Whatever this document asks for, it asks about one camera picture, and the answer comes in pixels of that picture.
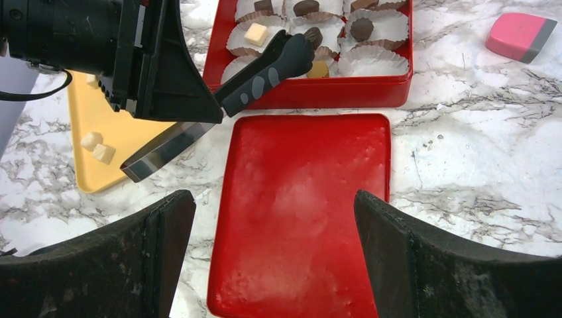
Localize white chocolate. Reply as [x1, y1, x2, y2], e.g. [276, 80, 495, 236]
[244, 23, 269, 47]

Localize yellow plastic tray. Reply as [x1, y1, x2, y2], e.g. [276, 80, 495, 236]
[68, 72, 172, 193]

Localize red chocolate box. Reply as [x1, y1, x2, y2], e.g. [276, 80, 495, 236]
[203, 0, 413, 109]

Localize gold chocolate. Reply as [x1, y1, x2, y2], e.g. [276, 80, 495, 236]
[306, 60, 329, 78]

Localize white chocolate cube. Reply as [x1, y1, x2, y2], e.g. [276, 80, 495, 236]
[80, 132, 103, 152]
[91, 144, 116, 165]

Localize square dark chocolate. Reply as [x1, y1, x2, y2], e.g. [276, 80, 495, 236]
[254, 0, 274, 13]

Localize oval dark chocolate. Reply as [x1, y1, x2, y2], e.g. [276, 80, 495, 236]
[293, 0, 319, 17]

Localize white paper cup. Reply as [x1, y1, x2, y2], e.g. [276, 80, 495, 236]
[302, 56, 339, 78]
[282, 0, 343, 21]
[338, 9, 410, 52]
[290, 17, 345, 58]
[343, 0, 408, 13]
[338, 46, 410, 77]
[226, 15, 290, 56]
[220, 55, 257, 84]
[235, 0, 283, 23]

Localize black metal tongs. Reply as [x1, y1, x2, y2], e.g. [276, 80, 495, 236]
[120, 30, 315, 182]

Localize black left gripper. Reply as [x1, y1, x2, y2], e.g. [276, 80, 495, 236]
[1, 1, 223, 123]

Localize round dark chocolate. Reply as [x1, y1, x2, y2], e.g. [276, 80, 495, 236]
[349, 18, 374, 42]

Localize red box lid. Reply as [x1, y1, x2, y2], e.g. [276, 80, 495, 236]
[207, 113, 391, 317]

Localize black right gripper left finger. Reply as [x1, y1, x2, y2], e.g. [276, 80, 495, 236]
[1, 189, 196, 317]

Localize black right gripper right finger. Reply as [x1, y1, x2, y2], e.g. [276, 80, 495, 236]
[354, 190, 561, 317]

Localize pink whiteboard eraser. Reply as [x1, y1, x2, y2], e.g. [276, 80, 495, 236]
[485, 13, 558, 64]

